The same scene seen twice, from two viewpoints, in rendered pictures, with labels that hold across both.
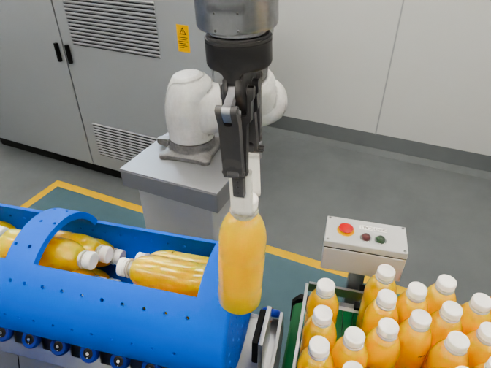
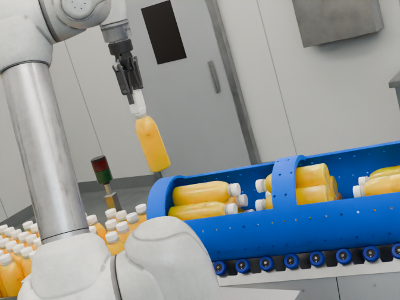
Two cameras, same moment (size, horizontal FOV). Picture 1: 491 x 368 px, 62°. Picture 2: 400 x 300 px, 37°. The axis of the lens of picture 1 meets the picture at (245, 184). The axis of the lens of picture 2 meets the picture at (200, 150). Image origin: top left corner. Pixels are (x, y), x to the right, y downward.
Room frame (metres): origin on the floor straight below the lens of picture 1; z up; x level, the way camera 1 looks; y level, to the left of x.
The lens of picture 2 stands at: (2.33, 0.52, 1.73)
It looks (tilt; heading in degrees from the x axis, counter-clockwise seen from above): 13 degrees down; 191
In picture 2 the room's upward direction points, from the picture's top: 17 degrees counter-clockwise
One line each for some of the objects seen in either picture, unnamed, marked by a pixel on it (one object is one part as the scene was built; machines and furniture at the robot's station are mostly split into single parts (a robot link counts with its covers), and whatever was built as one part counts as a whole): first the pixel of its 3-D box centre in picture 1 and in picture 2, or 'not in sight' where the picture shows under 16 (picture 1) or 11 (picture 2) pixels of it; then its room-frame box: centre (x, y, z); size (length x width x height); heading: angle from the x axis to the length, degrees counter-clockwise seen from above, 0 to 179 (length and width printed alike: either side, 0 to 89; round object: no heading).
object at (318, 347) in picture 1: (318, 348); (132, 218); (0.45, -0.14, 1.10); 0.04 x 0.04 x 0.02
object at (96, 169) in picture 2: not in sight; (100, 164); (0.10, -0.32, 1.23); 0.06 x 0.06 x 0.04
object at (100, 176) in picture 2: not in sight; (103, 175); (0.10, -0.32, 1.18); 0.06 x 0.06 x 0.05
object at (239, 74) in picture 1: (240, 71); (122, 55); (0.46, 0.01, 1.64); 0.08 x 0.07 x 0.09; 166
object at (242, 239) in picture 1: (241, 256); (150, 141); (0.45, 0.01, 1.34); 0.07 x 0.07 x 0.19
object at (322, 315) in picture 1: (322, 316); (122, 227); (0.52, -0.16, 1.10); 0.04 x 0.04 x 0.02
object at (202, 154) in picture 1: (187, 142); not in sight; (1.24, 0.20, 1.09); 0.22 x 0.18 x 0.06; 73
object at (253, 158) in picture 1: (249, 174); (133, 103); (0.48, -0.01, 1.48); 0.03 x 0.01 x 0.07; 76
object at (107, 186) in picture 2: not in sight; (103, 176); (0.10, -0.32, 1.18); 0.06 x 0.06 x 0.16
